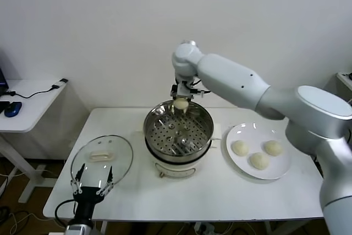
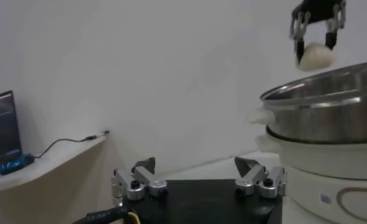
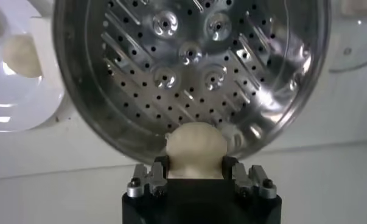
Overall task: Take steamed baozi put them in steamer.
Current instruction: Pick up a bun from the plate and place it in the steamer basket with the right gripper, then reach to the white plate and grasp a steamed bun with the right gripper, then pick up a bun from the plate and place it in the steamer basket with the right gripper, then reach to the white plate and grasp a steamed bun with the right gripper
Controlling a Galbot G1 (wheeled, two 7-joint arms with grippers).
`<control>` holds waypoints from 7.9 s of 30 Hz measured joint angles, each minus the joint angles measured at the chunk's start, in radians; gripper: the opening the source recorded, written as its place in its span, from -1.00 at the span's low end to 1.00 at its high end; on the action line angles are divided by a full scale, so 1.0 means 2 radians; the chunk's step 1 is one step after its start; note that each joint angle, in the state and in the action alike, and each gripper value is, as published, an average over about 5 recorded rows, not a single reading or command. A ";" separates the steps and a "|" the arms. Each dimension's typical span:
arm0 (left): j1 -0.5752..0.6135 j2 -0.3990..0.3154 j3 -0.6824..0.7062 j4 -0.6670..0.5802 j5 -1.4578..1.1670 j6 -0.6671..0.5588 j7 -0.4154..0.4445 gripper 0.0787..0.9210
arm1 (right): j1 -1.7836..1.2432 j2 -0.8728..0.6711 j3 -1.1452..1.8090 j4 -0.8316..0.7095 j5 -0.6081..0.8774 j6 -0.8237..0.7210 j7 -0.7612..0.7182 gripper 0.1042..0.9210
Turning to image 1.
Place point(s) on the white round plate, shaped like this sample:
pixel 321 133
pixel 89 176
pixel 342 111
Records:
pixel 264 133

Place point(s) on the white steamed baozi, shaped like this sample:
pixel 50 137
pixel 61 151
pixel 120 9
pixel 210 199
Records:
pixel 240 147
pixel 180 103
pixel 273 147
pixel 258 160

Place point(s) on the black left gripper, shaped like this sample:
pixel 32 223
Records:
pixel 85 204

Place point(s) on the dark item on side table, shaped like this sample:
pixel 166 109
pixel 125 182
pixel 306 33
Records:
pixel 349 76

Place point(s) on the blue computer mouse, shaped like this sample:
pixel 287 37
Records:
pixel 13 109

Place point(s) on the white side desk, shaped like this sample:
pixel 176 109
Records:
pixel 33 108

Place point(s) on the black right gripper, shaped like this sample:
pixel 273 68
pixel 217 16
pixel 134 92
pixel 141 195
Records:
pixel 182 89

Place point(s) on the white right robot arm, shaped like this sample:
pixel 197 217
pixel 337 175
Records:
pixel 233 81

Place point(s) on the flat black desk device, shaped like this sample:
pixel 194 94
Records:
pixel 3 107

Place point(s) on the stainless steel steamer basket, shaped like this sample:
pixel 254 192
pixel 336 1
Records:
pixel 192 136

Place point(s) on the dark laptop screen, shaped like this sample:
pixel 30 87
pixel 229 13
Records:
pixel 2 81

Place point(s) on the white electric cooker pot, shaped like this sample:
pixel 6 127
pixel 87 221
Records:
pixel 176 170

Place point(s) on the glass pot lid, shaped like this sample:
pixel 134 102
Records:
pixel 121 152

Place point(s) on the white table leg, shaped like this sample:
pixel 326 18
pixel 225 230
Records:
pixel 271 226
pixel 103 228

